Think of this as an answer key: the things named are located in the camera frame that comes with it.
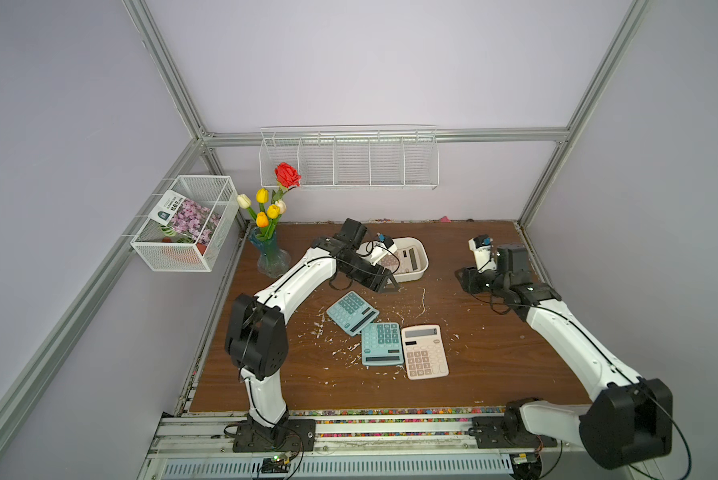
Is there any teal calculator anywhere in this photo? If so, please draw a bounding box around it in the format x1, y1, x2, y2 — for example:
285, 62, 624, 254
361, 323, 404, 367
327, 291, 379, 336

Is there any pink calculator front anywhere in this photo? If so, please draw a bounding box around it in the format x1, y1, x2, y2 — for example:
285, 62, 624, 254
401, 324, 449, 380

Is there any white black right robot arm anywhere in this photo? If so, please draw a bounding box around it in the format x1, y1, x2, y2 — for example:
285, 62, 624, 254
456, 235, 678, 470

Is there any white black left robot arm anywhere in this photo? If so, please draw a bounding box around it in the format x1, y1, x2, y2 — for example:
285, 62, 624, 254
224, 218, 398, 452

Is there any white plastic storage box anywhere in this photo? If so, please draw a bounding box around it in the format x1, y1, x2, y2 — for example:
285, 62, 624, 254
357, 237, 429, 283

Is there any blue glass vase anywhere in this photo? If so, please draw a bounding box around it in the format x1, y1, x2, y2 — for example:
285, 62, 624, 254
249, 227, 291, 279

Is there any artificial tulip bouquet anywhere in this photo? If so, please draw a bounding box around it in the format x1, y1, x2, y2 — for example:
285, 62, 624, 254
236, 162, 302, 242

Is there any purple flower pot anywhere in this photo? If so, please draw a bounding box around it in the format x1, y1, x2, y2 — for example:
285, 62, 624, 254
160, 199, 221, 255

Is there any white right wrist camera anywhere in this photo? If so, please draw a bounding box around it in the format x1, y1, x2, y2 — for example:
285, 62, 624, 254
468, 235, 497, 273

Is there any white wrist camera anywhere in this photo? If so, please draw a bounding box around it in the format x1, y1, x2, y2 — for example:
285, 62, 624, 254
468, 235, 497, 273
366, 234, 397, 265

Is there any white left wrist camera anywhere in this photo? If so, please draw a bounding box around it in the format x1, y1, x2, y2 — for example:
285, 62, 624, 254
366, 234, 397, 265

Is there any white wire wall shelf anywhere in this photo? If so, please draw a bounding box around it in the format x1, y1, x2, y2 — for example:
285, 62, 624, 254
258, 124, 440, 189

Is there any white wire basket left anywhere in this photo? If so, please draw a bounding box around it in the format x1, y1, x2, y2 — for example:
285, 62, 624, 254
130, 175, 238, 273

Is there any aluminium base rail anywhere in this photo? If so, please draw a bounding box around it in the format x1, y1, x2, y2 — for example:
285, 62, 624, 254
138, 407, 667, 479

